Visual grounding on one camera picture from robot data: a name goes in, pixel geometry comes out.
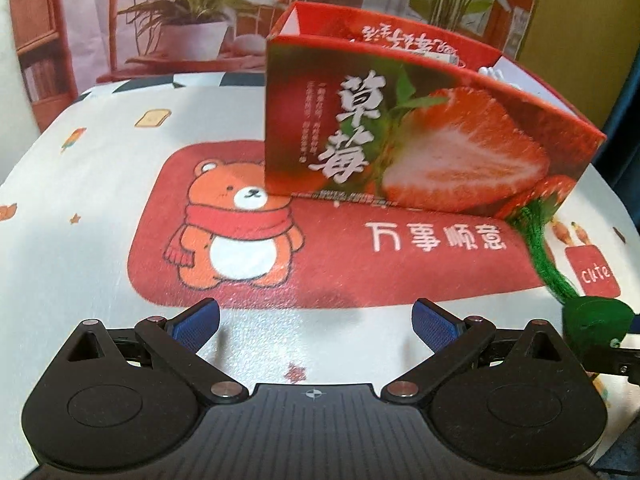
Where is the green tassel pompom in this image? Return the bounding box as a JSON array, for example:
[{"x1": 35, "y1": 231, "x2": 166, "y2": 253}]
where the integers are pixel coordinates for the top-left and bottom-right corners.
[{"x1": 506, "y1": 198, "x2": 639, "y2": 361}]

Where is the printed room scene backdrop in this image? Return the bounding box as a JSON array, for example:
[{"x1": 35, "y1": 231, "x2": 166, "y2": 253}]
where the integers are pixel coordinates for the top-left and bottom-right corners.
[{"x1": 6, "y1": 0, "x2": 547, "y2": 134}]

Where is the cartoon bear table mat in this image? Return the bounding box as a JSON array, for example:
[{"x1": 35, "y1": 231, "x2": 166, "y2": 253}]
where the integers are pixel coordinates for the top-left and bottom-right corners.
[{"x1": 1, "y1": 74, "x2": 639, "y2": 479}]

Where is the red strawberry cardboard box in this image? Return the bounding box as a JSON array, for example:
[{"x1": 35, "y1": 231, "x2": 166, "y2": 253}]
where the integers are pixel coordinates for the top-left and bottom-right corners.
[{"x1": 265, "y1": 2, "x2": 604, "y2": 219}]

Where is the white shipping label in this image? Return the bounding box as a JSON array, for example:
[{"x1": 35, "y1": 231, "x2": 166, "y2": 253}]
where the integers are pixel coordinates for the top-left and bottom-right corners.
[{"x1": 430, "y1": 41, "x2": 466, "y2": 67}]

